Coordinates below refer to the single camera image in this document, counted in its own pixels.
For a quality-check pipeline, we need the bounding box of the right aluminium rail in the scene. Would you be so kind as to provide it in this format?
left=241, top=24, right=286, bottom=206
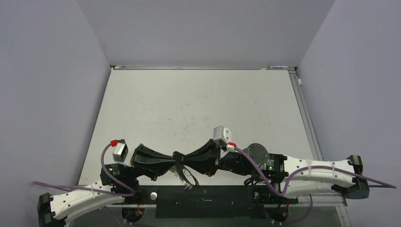
left=288, top=68, right=323, bottom=161

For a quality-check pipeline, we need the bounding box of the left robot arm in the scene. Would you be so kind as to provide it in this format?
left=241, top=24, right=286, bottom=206
left=36, top=140, right=177, bottom=227

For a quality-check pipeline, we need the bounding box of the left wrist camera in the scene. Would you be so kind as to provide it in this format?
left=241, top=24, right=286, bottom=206
left=113, top=142, right=129, bottom=163

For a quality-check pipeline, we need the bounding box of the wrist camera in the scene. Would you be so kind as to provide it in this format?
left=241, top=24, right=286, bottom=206
left=113, top=142, right=129, bottom=163
left=212, top=126, right=232, bottom=147

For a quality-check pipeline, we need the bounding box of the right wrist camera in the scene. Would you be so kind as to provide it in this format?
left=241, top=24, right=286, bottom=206
left=212, top=126, right=232, bottom=147

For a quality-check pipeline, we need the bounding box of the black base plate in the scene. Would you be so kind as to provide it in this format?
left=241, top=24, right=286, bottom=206
left=121, top=185, right=298, bottom=218

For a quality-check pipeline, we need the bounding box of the aluminium rail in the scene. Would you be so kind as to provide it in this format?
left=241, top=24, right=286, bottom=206
left=110, top=65, right=296, bottom=71
left=64, top=184, right=348, bottom=208
left=288, top=68, right=323, bottom=161

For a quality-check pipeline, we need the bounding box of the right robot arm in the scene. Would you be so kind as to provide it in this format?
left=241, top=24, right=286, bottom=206
left=172, top=140, right=370, bottom=202

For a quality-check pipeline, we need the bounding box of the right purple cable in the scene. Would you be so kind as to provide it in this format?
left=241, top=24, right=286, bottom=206
left=233, top=146, right=397, bottom=226

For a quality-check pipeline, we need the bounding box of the back aluminium rail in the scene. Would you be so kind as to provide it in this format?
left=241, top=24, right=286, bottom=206
left=110, top=65, right=296, bottom=71

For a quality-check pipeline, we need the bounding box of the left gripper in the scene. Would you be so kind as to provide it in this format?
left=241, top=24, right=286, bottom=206
left=125, top=143, right=180, bottom=181

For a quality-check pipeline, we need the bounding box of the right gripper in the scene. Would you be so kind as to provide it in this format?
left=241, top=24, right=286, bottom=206
left=180, top=138, right=254, bottom=175

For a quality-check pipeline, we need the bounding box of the front aluminium rail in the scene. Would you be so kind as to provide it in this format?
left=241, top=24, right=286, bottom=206
left=64, top=184, right=348, bottom=208

